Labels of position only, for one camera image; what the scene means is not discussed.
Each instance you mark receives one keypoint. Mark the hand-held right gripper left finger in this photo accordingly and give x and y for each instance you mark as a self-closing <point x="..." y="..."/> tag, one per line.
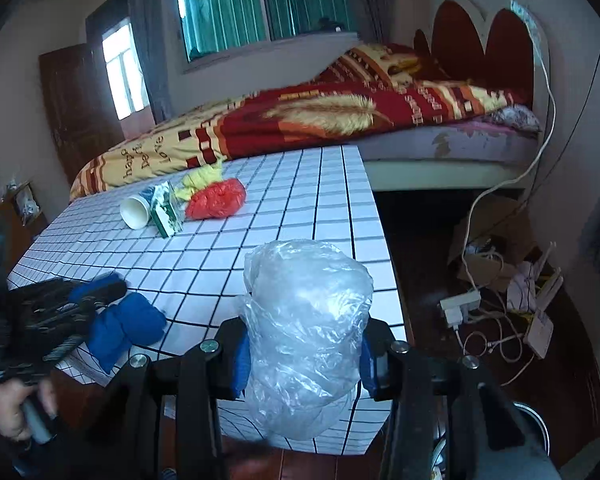
<point x="240" y="365"/>

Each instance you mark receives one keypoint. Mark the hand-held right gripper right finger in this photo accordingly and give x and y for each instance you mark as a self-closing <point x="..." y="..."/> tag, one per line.
<point x="367" y="370"/>

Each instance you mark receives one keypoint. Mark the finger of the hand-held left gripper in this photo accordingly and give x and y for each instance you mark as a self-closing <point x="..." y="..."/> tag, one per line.
<point x="65" y="345"/>
<point x="97" y="287"/>

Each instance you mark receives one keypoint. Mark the clear plastic bag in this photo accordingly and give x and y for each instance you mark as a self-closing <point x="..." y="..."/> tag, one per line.
<point x="305" y="320"/>

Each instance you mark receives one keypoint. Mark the black trash bin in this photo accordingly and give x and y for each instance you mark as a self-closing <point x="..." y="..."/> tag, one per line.
<point x="540" y="422"/>

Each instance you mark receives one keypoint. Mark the person's left hand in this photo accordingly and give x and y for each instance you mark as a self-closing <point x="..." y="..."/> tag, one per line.
<point x="7" y="410"/>

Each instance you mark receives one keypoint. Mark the wooden side cabinet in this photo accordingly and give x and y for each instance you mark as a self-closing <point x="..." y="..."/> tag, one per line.
<point x="25" y="235"/>

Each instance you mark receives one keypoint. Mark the white paper cup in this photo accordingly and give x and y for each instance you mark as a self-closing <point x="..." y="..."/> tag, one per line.
<point x="136" y="211"/>

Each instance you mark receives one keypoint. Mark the green packet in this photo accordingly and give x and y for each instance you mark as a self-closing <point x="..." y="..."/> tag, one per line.
<point x="167" y="210"/>

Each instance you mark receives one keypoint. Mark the white power strip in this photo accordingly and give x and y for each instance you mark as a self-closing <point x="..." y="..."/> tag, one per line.
<point x="460" y="305"/>

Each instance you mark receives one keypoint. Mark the red plastic bag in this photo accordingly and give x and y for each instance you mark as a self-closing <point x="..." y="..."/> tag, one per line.
<point x="215" y="200"/>

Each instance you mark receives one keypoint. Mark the table with checked cloth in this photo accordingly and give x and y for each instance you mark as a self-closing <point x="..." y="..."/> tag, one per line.
<point x="280" y="200"/>

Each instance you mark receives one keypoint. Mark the white router with antennas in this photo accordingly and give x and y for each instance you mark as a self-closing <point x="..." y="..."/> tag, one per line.
<point x="540" y="335"/>

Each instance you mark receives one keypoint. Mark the white modem box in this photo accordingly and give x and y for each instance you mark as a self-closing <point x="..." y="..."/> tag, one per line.
<point x="522" y="285"/>

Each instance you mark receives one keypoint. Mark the dark wooden door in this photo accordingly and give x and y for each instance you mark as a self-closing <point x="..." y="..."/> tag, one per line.
<point x="75" y="105"/>

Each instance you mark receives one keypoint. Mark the cardboard box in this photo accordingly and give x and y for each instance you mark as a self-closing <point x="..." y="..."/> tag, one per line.
<point x="500" y="220"/>

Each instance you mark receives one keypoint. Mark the white bed with red headboard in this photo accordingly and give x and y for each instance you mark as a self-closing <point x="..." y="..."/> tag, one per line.
<point x="430" y="172"/>

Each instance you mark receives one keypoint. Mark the small bright window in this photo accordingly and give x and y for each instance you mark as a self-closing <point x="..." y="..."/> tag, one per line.
<point x="122" y="70"/>

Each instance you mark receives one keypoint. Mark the grey curtain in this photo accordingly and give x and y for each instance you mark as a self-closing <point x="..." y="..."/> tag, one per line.
<point x="155" y="60"/>
<point x="375" y="0"/>

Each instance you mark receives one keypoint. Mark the purple mattress sheet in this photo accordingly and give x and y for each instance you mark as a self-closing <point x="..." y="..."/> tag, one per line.
<point x="480" y="145"/>

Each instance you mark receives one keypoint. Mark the bed with red blanket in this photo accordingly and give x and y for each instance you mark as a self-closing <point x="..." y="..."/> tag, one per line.
<point x="305" y="115"/>

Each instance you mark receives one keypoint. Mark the floral pillow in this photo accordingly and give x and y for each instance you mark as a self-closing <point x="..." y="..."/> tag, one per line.
<point x="517" y="117"/>

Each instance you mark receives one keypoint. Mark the large window with green curtain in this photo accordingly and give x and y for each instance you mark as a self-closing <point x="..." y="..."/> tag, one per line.
<point x="230" y="15"/>

